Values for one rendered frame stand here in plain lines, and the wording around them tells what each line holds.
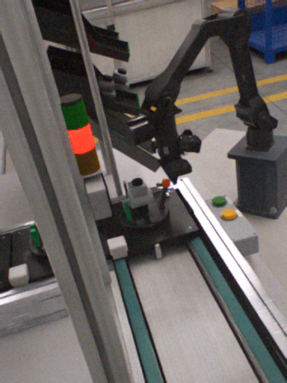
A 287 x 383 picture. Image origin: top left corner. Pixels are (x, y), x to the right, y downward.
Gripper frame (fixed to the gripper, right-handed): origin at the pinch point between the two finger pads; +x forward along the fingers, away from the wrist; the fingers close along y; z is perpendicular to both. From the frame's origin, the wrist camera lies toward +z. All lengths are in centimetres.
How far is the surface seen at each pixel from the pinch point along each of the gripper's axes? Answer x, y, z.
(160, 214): 9.6, -3.2, -6.2
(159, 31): 55, 391, 93
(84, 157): -21.9, -21.5, -21.8
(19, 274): 8.9, -11.4, -45.0
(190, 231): 11.5, -11.8, -0.5
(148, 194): 3.0, -2.2, -8.2
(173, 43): 71, 390, 107
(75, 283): -39, -78, -25
